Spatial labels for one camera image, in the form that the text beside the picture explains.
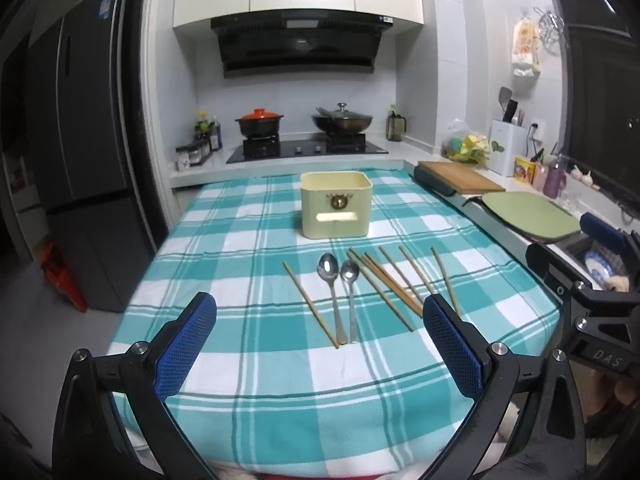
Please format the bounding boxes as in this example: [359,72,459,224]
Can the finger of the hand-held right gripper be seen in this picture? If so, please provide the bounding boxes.
[525,242,588,306]
[580,211,640,281]

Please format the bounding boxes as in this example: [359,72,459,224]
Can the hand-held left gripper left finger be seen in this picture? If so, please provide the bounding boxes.
[51,291,218,480]

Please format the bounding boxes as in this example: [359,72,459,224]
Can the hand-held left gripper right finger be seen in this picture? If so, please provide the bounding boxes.
[422,293,587,480]

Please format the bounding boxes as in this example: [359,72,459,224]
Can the small metal spoon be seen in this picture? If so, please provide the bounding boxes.
[340,260,361,345]

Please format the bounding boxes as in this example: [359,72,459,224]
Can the large metal spoon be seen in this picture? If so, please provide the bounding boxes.
[316,252,348,346]

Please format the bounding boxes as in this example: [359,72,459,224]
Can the cream plastic utensil box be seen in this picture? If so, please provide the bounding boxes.
[300,171,373,239]

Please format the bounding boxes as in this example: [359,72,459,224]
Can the person's right hand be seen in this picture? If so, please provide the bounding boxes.
[587,370,640,438]

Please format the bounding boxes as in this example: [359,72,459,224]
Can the blue white plate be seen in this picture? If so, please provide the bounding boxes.
[582,250,616,286]

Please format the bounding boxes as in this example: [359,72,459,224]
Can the green cutting board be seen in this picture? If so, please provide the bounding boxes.
[480,192,581,238]

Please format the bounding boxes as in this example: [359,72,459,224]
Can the garlic bulbs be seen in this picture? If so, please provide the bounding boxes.
[570,165,601,191]

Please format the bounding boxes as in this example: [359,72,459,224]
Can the purple bottle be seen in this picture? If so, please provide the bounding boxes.
[542,160,567,200]

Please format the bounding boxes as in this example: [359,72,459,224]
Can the teal checkered tablecloth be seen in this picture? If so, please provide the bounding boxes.
[107,167,561,478]

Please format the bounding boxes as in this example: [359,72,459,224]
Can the white utensil holder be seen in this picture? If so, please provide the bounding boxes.
[487,119,530,177]

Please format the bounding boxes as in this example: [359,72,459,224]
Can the wooden cutting board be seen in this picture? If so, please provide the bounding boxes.
[417,160,506,195]

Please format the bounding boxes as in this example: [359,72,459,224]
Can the dark grey tray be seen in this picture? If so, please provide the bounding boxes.
[412,164,458,198]

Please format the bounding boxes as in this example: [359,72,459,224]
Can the plastic bag of yellow cloths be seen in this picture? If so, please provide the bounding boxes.
[440,120,493,166]

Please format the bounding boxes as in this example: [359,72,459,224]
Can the dark window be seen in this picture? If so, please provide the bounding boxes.
[542,0,640,211]

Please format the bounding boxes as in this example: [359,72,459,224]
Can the sauce bottles and spice jars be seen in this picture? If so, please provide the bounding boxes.
[176,139,212,167]

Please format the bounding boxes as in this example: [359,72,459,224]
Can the orange printed bag pack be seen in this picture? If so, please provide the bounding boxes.
[511,12,543,78]

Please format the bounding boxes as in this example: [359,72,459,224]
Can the dark glass jug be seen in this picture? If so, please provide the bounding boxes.
[386,104,408,142]

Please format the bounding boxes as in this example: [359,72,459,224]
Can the dark grey refrigerator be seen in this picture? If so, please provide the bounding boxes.
[22,0,166,313]

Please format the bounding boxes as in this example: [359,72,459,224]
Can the metal steamer rack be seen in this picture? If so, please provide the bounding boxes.
[534,7,568,53]

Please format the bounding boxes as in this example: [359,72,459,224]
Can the black gas cooktop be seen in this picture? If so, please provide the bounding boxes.
[225,138,390,165]

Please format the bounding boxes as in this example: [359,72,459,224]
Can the black clay pot orange lid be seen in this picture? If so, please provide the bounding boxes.
[235,108,285,140]

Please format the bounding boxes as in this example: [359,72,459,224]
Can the wok with glass lid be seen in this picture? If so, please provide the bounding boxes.
[311,102,375,137]

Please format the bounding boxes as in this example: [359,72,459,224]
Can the black range hood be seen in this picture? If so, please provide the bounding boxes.
[210,10,393,80]

